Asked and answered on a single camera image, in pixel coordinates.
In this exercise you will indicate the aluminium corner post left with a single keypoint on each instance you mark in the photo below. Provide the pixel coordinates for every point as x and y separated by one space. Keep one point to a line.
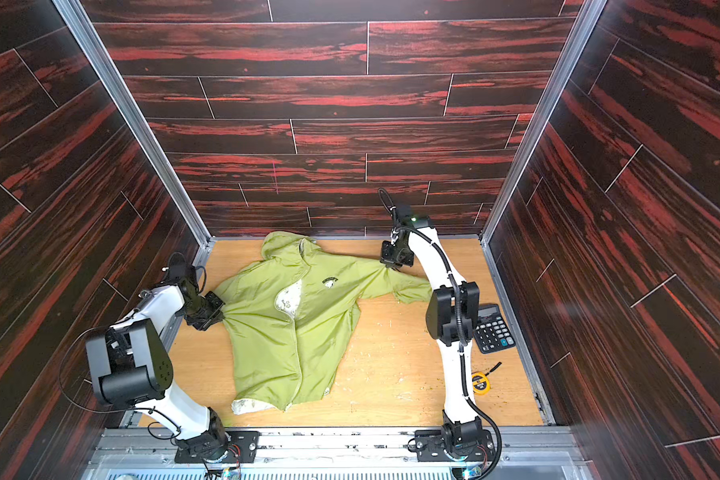
86 36

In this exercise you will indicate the green zip jacket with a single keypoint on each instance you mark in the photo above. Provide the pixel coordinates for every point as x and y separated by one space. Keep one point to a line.
291 315

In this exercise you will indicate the aluminium corner post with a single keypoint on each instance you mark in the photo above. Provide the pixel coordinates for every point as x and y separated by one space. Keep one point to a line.
573 48
86 36

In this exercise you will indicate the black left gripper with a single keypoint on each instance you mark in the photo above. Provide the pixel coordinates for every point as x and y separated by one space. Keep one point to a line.
210 308

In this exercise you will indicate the aluminium corner post right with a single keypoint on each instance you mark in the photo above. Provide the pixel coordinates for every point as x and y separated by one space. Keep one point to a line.
573 48

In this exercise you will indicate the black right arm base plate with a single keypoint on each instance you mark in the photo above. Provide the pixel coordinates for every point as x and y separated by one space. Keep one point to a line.
433 445

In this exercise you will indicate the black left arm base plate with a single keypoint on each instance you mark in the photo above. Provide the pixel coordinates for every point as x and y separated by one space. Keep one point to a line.
235 446

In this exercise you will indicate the black desk calculator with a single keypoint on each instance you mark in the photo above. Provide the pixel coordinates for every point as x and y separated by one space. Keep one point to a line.
492 333

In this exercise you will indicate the aluminium front rail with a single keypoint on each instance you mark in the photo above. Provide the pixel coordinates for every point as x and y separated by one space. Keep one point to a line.
336 453

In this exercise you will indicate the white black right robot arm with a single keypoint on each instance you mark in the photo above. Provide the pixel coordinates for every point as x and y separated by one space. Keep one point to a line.
451 318

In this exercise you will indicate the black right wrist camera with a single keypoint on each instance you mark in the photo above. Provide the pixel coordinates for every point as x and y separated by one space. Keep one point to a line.
403 217

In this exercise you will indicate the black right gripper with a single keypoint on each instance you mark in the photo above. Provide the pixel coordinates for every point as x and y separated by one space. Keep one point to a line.
396 256

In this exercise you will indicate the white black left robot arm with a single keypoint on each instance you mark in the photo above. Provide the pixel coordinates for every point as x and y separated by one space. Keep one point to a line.
130 367

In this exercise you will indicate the yellow tape measure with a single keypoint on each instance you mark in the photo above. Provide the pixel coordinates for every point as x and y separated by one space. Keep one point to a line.
483 376

